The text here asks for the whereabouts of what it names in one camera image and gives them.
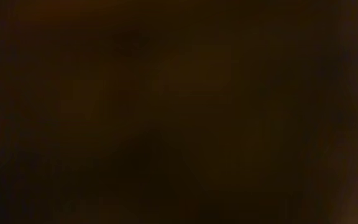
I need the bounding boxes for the beige porridge pouch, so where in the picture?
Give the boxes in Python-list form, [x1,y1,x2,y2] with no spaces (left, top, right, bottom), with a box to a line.
[0,1,358,223]

